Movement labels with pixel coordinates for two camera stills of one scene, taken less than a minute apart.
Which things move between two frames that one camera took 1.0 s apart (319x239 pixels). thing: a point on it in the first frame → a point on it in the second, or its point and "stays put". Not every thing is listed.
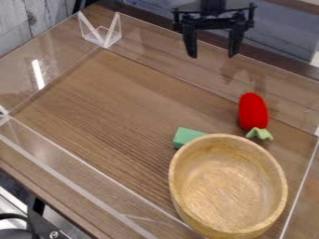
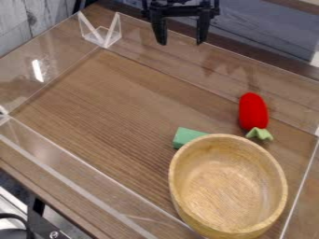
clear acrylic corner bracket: x=103 y=36 stays put
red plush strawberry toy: x=252 y=115 stays put
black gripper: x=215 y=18 → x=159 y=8
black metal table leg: x=40 y=228 stays put
